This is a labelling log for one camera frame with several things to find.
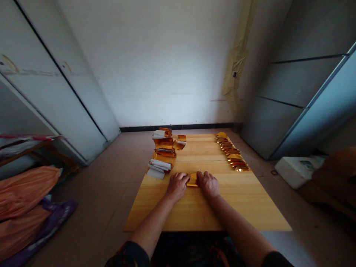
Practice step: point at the person's right hand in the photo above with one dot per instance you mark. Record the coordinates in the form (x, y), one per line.
(209, 183)

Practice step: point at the person's left hand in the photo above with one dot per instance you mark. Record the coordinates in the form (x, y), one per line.
(177, 185)

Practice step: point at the person's right fingers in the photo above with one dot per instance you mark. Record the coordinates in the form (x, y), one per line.
(202, 177)

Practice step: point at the person's left fingers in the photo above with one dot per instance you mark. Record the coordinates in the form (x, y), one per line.
(182, 177)

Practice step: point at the gold foil paper sheet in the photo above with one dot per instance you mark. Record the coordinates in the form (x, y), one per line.
(192, 180)

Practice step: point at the pile of unfolded gold papers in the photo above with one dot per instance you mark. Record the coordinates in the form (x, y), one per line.
(164, 154)

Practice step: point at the row of folded gold ingots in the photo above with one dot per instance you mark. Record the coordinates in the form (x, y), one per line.
(232, 155)

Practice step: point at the person's body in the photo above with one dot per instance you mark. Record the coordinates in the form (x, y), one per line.
(192, 250)

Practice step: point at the brown wooden furniture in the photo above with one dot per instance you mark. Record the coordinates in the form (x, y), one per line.
(333, 183)

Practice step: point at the grey refrigerator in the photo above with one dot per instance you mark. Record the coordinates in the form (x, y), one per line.
(303, 91)

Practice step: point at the purple plastic bag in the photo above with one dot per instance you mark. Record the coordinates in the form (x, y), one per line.
(47, 230)

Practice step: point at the wooden rack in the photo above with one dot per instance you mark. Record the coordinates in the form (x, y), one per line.
(36, 155)

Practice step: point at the orange plastic bag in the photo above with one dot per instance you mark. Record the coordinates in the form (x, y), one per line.
(25, 200)

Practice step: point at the white wardrobe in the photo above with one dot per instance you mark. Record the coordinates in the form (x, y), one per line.
(47, 78)

